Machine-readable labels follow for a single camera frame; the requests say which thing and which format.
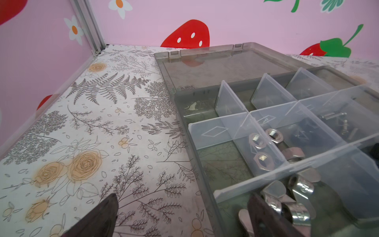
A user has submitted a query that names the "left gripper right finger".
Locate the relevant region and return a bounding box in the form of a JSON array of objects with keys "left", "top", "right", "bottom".
[{"left": 247, "top": 193, "right": 304, "bottom": 237}]

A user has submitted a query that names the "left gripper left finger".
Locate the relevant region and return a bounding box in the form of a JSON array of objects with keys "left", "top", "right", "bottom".
[{"left": 62, "top": 193, "right": 118, "bottom": 237}]

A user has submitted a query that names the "small silver screw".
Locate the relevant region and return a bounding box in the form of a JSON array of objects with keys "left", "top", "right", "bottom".
[
  {"left": 341, "top": 119, "right": 349, "bottom": 135},
  {"left": 320, "top": 112, "right": 347, "bottom": 120}
]

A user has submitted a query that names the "clear plastic organizer box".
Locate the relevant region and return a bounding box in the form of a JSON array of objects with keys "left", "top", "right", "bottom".
[{"left": 155, "top": 43, "right": 379, "bottom": 237}]

